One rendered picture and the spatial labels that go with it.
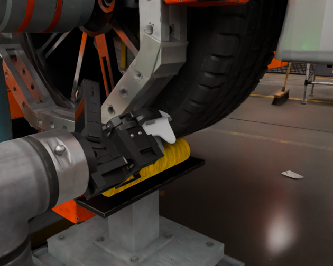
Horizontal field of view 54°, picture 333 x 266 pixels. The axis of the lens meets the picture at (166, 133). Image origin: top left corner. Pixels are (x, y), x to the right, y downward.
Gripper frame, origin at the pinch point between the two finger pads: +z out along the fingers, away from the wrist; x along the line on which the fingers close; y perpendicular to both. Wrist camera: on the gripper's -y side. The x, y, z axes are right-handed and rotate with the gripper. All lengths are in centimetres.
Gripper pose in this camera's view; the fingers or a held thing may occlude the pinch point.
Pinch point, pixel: (163, 117)
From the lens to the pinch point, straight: 56.9
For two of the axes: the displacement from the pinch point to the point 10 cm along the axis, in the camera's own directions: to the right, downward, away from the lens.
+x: 5.4, -5.5, -6.4
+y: 5.5, 8.1, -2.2
